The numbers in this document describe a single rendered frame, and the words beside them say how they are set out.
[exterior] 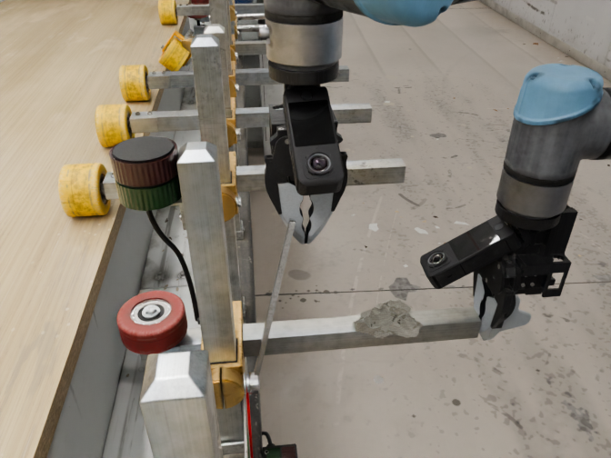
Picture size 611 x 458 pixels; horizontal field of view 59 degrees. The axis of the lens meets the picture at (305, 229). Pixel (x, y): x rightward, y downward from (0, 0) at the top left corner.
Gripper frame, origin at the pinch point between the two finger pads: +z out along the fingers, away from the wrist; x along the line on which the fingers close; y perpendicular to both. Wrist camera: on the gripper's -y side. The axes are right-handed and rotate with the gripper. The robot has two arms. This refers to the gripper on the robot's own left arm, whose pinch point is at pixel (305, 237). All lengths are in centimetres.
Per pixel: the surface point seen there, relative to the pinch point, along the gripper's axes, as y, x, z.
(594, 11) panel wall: 377, -274, 57
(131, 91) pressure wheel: 69, 32, 5
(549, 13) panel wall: 449, -278, 74
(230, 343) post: -7.5, 9.5, 8.8
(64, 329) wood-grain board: -3.2, 28.8, 8.7
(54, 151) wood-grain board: 47, 43, 9
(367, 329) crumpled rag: -3.7, -7.4, 12.0
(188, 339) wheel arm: -2.3, 15.0, 12.7
